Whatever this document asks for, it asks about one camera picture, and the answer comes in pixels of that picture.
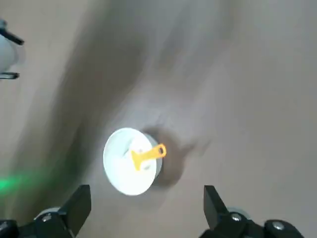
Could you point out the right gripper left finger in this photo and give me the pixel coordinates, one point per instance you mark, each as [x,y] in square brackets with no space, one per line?
[74,210]

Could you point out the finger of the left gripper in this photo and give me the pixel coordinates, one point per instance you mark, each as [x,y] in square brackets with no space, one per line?
[10,76]
[15,37]

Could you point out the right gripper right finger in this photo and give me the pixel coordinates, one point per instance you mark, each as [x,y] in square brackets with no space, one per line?
[215,213]

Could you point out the white capped clear oil bottle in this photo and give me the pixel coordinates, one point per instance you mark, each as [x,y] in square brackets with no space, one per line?
[6,54]

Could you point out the yellow oil brush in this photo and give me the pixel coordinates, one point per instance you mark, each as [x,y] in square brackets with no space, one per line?
[141,158]

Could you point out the small white bowl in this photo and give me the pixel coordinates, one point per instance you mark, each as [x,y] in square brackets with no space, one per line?
[123,173]

